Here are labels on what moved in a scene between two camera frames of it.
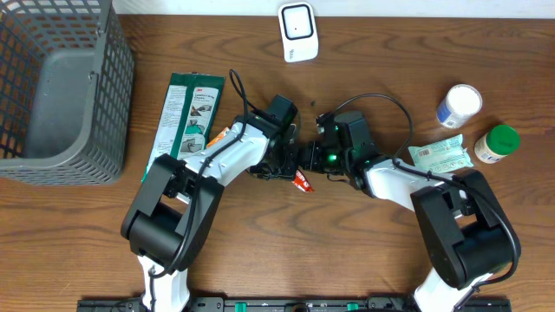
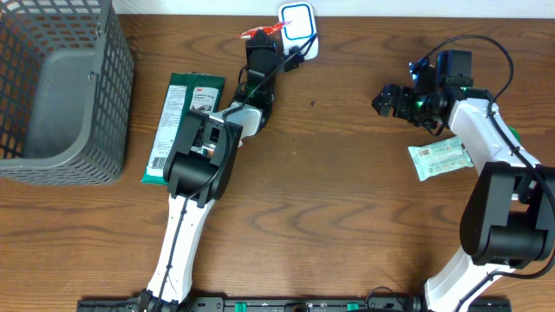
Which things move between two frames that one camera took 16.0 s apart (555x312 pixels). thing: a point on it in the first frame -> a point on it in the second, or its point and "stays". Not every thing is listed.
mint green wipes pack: (441, 155) stays
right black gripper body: (329, 159) -> (420, 109)
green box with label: (187, 116) stays
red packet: (301, 183) -> (267, 29)
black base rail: (287, 304) stays
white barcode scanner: (298, 31) stays
